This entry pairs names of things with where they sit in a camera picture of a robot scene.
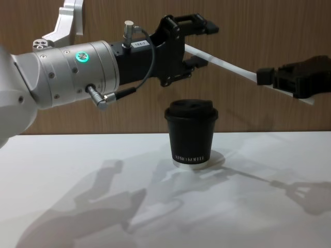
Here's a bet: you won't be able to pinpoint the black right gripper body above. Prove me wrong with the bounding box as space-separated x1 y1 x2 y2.
294 54 331 100

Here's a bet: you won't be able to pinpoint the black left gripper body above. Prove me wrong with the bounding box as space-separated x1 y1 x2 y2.
111 14 194 88

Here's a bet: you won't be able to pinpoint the white paper-wrapped straw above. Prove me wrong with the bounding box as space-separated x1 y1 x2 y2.
184 44 315 106

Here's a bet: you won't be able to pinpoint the black plastic cup lid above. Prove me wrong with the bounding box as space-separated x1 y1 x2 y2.
164 99 219 122

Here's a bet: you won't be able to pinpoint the black paper coffee cup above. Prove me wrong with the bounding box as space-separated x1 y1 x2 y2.
164 99 219 171

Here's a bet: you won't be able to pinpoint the thin dark cable silver plugs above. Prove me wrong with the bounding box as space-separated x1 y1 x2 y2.
85 20 155 111

